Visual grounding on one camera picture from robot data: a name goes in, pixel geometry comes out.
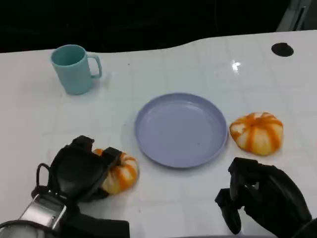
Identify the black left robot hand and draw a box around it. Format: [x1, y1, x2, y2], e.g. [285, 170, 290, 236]
[50, 135, 123, 203]

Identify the pale green mug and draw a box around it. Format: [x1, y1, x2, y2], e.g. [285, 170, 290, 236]
[51, 44, 103, 96]

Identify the grey metal frame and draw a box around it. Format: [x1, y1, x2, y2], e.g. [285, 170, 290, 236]
[275, 0, 315, 32]

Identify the lilac plate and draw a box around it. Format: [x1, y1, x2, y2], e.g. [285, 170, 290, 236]
[134, 92, 229, 170]

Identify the black round table grommet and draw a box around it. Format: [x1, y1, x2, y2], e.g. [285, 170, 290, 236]
[271, 43, 295, 58]

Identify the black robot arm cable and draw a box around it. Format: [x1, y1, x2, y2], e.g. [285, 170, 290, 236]
[36, 163, 54, 192]

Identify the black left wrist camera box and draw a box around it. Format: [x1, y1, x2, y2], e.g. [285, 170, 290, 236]
[63, 212, 131, 238]

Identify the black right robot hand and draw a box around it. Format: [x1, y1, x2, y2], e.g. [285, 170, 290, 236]
[214, 157, 313, 236]

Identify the orange white toy bread roll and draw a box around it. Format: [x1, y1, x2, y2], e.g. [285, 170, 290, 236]
[229, 112, 284, 157]
[93, 148, 139, 195]

